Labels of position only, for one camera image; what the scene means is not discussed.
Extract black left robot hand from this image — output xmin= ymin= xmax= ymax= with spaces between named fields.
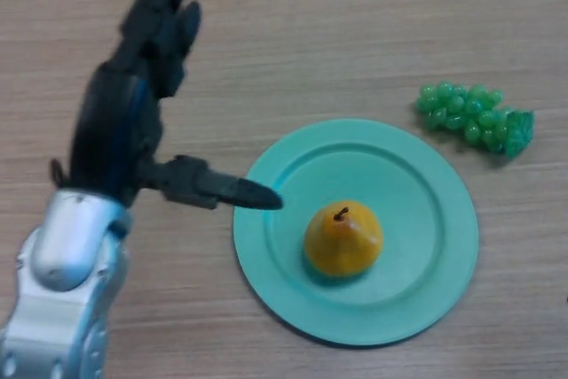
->
xmin=69 ymin=0 xmax=285 ymax=212

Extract yellow pear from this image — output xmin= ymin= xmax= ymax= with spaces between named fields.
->
xmin=303 ymin=199 xmax=385 ymax=279

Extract green round plate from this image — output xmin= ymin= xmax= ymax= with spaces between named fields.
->
xmin=233 ymin=117 xmax=480 ymax=348

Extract green grape bunch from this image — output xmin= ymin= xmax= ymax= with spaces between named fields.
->
xmin=414 ymin=80 xmax=537 ymax=160

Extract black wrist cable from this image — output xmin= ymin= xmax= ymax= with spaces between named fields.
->
xmin=48 ymin=157 xmax=73 ymax=188

